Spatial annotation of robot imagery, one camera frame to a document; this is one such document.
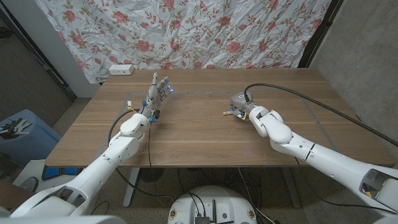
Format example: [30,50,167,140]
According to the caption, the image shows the grey table leg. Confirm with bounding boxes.
[281,167,302,208]

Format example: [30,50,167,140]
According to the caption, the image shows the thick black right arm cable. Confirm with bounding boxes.
[243,83,398,147]

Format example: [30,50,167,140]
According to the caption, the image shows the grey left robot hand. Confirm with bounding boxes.
[139,72,174,123]

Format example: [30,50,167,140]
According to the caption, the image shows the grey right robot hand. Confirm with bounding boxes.
[229,90,259,121]

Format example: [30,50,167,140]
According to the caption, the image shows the thin black right hand cable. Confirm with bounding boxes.
[294,157,398,216]

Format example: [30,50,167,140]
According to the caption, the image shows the white floor cable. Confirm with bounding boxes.
[238,167,277,224]

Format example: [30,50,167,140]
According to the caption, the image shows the grey shoe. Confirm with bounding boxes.
[19,176,40,192]

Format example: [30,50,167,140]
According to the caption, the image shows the black module with antenna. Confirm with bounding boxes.
[194,198,234,224]

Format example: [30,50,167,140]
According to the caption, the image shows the black backdrop stand pole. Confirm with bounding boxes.
[298,0,345,68]

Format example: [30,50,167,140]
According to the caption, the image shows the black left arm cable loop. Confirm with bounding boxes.
[107,108,139,147]

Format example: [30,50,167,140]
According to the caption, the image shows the white table leg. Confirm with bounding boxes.
[123,167,141,208]

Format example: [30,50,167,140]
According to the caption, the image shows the thin black hand cable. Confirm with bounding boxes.
[147,121,175,203]
[294,157,398,216]

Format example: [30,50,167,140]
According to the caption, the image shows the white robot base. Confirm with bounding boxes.
[167,185,257,224]

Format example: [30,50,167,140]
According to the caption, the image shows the thin black left hand cable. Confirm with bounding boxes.
[147,121,175,203]

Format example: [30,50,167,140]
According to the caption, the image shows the floral rose backdrop cloth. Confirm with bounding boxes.
[33,0,333,85]

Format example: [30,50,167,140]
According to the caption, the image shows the black round floor fan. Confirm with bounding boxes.
[139,167,165,183]

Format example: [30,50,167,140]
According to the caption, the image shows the black and white gloves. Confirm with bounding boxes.
[0,118,33,140]

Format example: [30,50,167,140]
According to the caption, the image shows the white power strip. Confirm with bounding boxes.
[108,64,135,76]

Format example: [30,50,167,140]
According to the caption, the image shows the blue plastic bin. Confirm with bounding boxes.
[0,108,62,167]

